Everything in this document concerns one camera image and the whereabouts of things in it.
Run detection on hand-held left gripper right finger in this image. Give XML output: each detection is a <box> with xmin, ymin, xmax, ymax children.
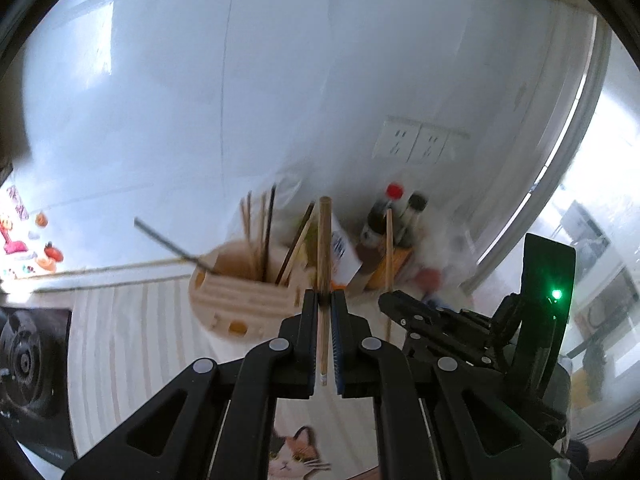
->
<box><xmin>329</xmin><ymin>290</ymin><xmax>584</xmax><ymax>480</ymax></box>

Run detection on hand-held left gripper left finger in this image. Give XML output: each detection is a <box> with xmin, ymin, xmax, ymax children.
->
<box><xmin>62</xmin><ymin>290</ymin><xmax>321</xmax><ymax>480</ymax></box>

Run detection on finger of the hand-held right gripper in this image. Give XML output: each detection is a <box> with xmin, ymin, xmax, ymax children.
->
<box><xmin>378</xmin><ymin>290</ymin><xmax>497</xmax><ymax>372</ymax></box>

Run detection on wooden utensil holder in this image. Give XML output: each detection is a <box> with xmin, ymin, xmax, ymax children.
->
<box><xmin>189</xmin><ymin>239</ymin><xmax>321</xmax><ymax>345</ymax></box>

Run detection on wooden chopstick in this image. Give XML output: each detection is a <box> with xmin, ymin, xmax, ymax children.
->
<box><xmin>286</xmin><ymin>205</ymin><xmax>319</xmax><ymax>283</ymax></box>
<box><xmin>317</xmin><ymin>196</ymin><xmax>332</xmax><ymax>387</ymax></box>

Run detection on chopsticks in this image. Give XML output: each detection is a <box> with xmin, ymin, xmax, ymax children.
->
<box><xmin>134</xmin><ymin>217</ymin><xmax>221</xmax><ymax>277</ymax></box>

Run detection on orange box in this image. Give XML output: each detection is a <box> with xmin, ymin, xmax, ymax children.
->
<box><xmin>365</xmin><ymin>245</ymin><xmax>416</xmax><ymax>292</ymax></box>

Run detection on white carton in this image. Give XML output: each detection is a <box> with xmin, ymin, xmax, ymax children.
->
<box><xmin>330</xmin><ymin>215</ymin><xmax>364</xmax><ymax>287</ymax></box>

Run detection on dark chopstick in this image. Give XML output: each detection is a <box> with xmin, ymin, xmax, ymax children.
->
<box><xmin>261</xmin><ymin>184</ymin><xmax>278</xmax><ymax>282</ymax></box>
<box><xmin>276</xmin><ymin>202</ymin><xmax>316</xmax><ymax>287</ymax></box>

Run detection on black capped sauce bottle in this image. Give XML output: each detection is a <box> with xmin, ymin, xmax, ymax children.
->
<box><xmin>395</xmin><ymin>192</ymin><xmax>429</xmax><ymax>252</ymax></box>

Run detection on red capped sauce bottle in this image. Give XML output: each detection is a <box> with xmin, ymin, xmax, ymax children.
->
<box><xmin>359</xmin><ymin>182</ymin><xmax>405</xmax><ymax>262</ymax></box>

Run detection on cat print mat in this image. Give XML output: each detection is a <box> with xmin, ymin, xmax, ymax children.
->
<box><xmin>267</xmin><ymin>425</ymin><xmax>334</xmax><ymax>480</ymax></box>

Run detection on striped tablecloth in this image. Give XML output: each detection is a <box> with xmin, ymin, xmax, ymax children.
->
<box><xmin>67</xmin><ymin>275</ymin><xmax>391</xmax><ymax>480</ymax></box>

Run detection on black stove burner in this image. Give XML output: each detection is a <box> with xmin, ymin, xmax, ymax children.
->
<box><xmin>0</xmin><ymin>305</ymin><xmax>74</xmax><ymax>461</ymax></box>

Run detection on colourful stickers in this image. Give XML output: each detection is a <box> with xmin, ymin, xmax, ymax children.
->
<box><xmin>0</xmin><ymin>185</ymin><xmax>66</xmax><ymax>282</ymax></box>

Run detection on white window frame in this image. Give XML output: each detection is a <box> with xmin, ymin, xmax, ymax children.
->
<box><xmin>462</xmin><ymin>10</ymin><xmax>615</xmax><ymax>297</ymax></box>

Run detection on white wall socket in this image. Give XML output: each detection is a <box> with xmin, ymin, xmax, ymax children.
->
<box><xmin>412</xmin><ymin>123</ymin><xmax>471</xmax><ymax>167</ymax></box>
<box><xmin>372</xmin><ymin>119</ymin><xmax>421</xmax><ymax>164</ymax></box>

